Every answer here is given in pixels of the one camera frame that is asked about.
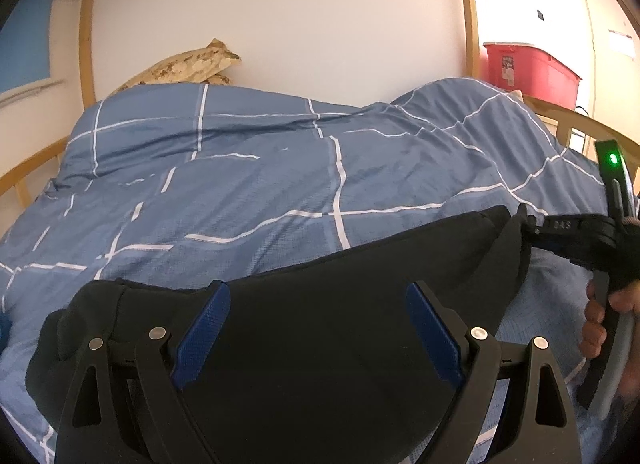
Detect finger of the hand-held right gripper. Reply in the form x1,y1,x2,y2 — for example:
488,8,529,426
520,203,615,246
529,239,601,271

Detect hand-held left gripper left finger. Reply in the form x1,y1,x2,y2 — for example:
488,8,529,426
54,280,232,464

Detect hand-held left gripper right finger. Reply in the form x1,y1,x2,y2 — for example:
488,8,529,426
405,281,584,464

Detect black pants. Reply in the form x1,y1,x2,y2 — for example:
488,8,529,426
25,204,538,464

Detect person's right hand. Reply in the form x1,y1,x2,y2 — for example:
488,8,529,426
579,278,640,361

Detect cream door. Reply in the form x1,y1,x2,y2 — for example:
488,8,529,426
577,0,640,145

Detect red storage bin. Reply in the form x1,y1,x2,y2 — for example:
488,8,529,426
482,42,584,110

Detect blue checked blanket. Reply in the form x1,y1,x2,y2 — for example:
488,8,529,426
0,75,613,464

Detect paper notice on door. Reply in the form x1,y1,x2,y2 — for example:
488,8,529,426
608,28,637,61

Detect blue window blind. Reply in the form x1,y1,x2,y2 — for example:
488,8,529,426
0,0,57,94

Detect wooden bunk bed frame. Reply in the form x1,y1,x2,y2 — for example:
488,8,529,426
0,0,640,225

